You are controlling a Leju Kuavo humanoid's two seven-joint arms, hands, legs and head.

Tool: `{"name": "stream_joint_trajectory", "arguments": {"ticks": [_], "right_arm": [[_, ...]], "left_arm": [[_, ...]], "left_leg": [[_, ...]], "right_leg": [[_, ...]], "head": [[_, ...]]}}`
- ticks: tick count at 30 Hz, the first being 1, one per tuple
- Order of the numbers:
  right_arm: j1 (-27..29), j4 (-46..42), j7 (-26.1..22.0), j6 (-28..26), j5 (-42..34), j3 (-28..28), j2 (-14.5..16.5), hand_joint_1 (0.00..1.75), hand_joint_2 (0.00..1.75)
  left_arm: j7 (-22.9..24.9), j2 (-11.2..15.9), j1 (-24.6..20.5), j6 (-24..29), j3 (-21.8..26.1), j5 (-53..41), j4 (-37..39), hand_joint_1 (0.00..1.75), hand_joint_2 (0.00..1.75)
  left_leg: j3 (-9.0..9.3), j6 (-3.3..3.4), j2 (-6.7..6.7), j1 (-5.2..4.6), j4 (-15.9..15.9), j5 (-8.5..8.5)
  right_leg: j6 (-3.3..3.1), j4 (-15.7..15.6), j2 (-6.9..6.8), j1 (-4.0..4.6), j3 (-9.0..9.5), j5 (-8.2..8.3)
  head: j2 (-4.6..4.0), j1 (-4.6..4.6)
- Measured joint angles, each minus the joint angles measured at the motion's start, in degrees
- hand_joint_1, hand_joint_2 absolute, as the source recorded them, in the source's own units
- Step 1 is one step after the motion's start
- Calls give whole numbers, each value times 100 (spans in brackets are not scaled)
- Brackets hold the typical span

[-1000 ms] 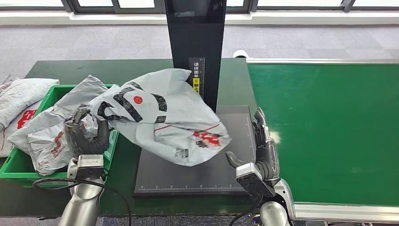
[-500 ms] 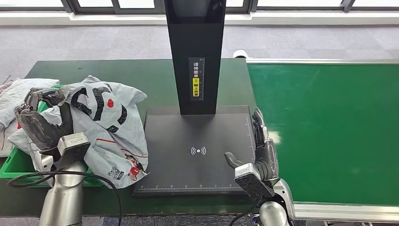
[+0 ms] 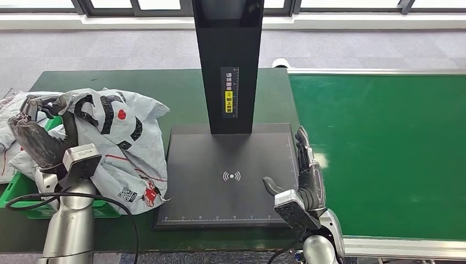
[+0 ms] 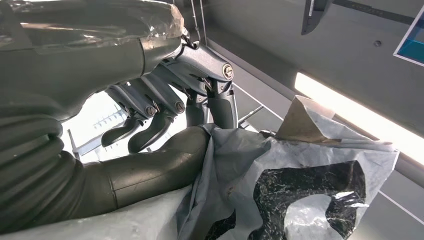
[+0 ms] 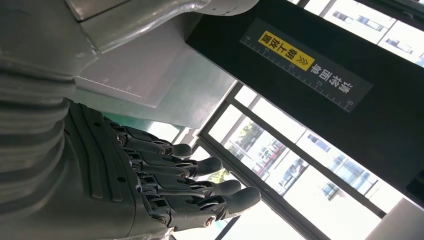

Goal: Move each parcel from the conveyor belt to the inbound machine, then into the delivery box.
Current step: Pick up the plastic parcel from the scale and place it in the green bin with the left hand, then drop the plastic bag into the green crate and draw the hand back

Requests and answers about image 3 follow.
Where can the green conveyor belt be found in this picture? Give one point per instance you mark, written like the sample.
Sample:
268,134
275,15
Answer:
364,127

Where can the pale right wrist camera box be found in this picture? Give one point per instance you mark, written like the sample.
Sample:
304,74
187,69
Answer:
291,209

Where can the crumpled grey parcel bag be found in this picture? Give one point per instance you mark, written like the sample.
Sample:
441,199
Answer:
9,109

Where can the white round conveyor end cap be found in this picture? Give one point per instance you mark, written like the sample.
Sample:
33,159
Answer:
281,63

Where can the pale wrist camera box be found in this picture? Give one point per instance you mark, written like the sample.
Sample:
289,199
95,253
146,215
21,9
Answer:
291,209
80,160

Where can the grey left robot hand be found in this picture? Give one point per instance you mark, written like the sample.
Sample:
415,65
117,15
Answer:
40,138

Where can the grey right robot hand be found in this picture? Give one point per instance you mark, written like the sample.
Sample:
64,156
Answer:
309,182

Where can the black inbound scanner machine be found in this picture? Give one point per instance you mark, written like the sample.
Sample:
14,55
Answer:
233,200

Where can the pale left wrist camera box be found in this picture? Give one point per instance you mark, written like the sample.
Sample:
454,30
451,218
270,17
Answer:
80,160

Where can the white parcel bag black print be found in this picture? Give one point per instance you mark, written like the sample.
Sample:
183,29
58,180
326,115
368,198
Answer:
120,145

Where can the green plastic crate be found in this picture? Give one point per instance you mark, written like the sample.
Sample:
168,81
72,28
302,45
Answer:
22,189

